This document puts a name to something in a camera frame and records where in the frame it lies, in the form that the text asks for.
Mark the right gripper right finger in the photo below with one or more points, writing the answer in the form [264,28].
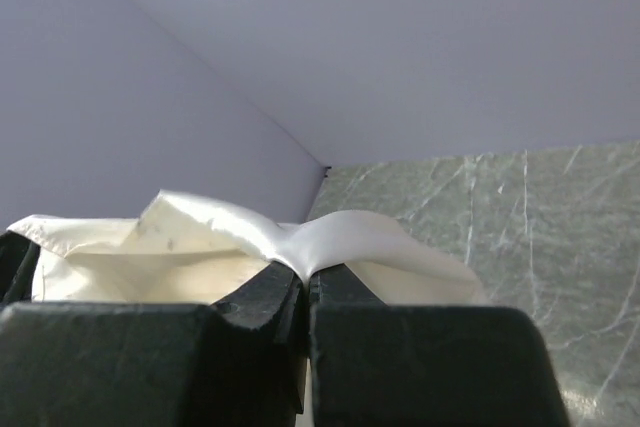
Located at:
[339,285]

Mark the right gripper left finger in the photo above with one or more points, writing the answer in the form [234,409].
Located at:
[266,308]

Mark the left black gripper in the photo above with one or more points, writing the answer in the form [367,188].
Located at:
[18,261]

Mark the cream pillowcase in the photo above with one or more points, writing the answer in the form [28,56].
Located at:
[185,248]

